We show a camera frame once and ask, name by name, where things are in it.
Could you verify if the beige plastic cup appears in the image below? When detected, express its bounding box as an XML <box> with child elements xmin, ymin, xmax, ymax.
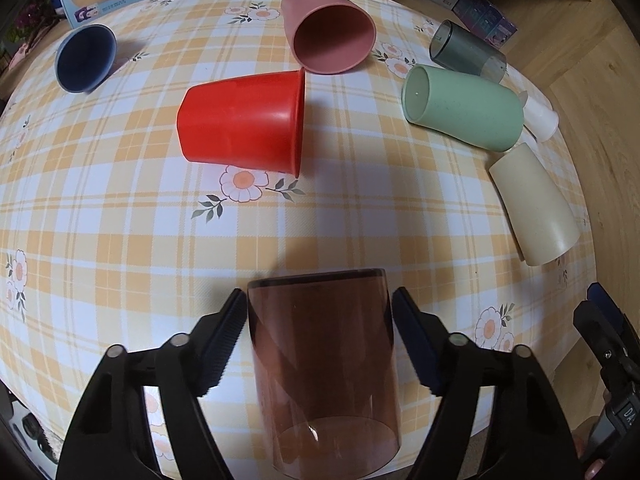
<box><xmin>489</xmin><ymin>143</ymin><xmax>580</xmax><ymax>266</ymax></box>

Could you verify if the yellow plaid tablecloth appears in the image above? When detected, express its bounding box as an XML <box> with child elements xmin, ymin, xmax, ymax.
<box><xmin>0</xmin><ymin>0</ymin><xmax>599</xmax><ymax>480</ymax></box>

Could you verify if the red plastic cup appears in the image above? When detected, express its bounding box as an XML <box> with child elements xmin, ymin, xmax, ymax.
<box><xmin>176</xmin><ymin>70</ymin><xmax>306</xmax><ymax>177</ymax></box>

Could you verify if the purple box on shelf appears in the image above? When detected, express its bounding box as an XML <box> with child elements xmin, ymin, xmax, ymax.
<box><xmin>452</xmin><ymin>0</ymin><xmax>518</xmax><ymax>50</ymax></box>

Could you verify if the brown translucent cup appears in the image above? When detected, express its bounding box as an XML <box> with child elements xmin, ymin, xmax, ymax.
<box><xmin>247</xmin><ymin>269</ymin><xmax>401</xmax><ymax>479</ymax></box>

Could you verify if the pink plastic cup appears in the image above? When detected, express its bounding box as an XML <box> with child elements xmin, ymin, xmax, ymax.
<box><xmin>281</xmin><ymin>0</ymin><xmax>376</xmax><ymax>75</ymax></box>

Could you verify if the blue plastic cup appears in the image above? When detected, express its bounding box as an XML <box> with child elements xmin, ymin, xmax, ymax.
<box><xmin>54</xmin><ymin>24</ymin><xmax>117</xmax><ymax>93</ymax></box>

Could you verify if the small white cup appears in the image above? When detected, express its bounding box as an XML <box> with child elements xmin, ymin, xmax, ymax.
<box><xmin>518</xmin><ymin>91</ymin><xmax>559</xmax><ymax>142</ymax></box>

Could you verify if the dark teal translucent cup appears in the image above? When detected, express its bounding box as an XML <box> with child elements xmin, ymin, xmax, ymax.
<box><xmin>430</xmin><ymin>20</ymin><xmax>508</xmax><ymax>84</ymax></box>

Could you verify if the light green plastic cup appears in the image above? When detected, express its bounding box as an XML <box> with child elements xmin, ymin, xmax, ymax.
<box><xmin>401</xmin><ymin>64</ymin><xmax>524</xmax><ymax>152</ymax></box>

